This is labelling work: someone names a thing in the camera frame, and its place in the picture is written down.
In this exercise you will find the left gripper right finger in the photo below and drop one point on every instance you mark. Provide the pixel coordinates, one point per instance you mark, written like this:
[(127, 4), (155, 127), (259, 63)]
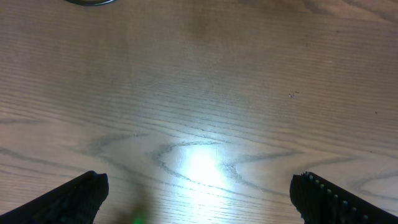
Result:
[(322, 202)]

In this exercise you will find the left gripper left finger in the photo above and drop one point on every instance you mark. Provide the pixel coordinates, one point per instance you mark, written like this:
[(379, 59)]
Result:
[(74, 202)]

